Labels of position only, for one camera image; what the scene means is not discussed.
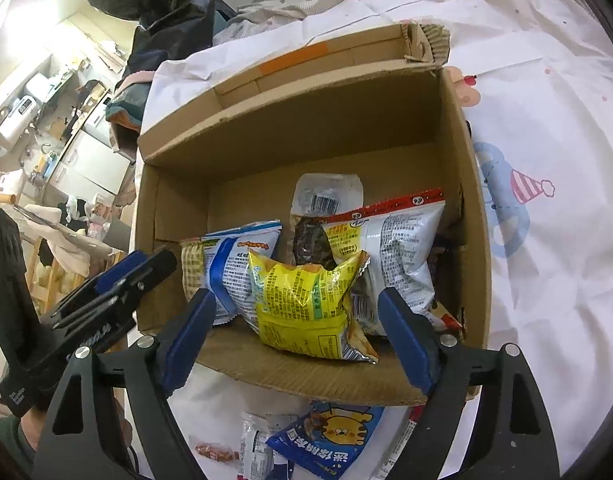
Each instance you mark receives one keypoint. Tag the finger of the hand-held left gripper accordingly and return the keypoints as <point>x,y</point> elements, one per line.
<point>154,270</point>
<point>121,270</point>

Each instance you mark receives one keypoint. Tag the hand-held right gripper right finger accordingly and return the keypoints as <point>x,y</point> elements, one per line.
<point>406,340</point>

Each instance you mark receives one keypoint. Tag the white water heater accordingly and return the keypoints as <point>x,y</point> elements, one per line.
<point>21,110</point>

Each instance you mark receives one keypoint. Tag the beige hanging garment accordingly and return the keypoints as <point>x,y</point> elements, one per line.
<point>66,255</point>

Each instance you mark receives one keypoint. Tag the teal and pink clothing heap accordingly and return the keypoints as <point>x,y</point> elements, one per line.
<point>129,105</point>

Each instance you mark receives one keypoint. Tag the yellow snack packet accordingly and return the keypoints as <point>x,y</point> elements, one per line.
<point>296,305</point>

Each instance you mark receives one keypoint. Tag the person's left hand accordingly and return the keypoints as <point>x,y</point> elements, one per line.
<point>34,430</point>

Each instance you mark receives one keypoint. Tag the blue and white snack packet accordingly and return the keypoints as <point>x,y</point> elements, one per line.
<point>231,270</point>

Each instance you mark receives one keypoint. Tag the blue tiger print snack packet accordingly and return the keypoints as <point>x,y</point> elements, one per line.
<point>326,435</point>

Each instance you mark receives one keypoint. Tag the beige snack packet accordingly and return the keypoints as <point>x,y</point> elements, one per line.
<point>192,270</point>

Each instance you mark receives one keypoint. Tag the clear dark snack packet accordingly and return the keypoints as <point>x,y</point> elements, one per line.
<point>326,195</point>

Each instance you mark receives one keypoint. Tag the white kitchen base cabinet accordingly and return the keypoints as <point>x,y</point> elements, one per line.
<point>94,160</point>

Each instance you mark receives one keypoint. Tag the small sausage snack packet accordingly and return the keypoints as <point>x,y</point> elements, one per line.
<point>214,452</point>

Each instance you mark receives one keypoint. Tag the white snack bar packet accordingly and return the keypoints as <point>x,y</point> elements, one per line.
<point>254,445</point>

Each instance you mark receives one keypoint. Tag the brown cardboard box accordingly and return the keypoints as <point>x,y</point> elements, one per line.
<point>311,120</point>

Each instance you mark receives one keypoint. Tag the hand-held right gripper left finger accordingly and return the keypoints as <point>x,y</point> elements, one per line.
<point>186,340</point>

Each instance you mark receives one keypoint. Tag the white and red snack packet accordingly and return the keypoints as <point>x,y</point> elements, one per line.
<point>396,250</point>

